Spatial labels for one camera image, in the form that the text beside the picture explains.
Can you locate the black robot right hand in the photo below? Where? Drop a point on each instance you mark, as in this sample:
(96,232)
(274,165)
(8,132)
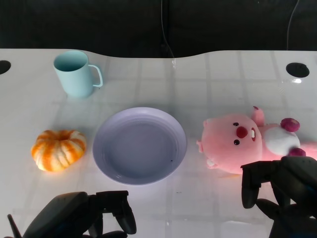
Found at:
(294,178)

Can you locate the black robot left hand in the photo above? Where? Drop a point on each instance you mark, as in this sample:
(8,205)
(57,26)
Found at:
(71,213)

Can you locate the pink plush doll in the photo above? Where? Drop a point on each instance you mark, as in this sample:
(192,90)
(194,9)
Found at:
(223,141)

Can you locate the lavender round plate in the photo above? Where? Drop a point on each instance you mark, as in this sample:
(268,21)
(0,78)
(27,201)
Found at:
(140,146)

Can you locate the thin black antenna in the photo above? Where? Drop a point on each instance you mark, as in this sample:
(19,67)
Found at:
(12,226)

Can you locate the small yellow wooden stick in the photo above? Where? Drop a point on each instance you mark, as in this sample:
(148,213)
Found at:
(232,176)

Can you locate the orange white striped pumpkin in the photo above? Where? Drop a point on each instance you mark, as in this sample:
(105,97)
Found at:
(58,151)

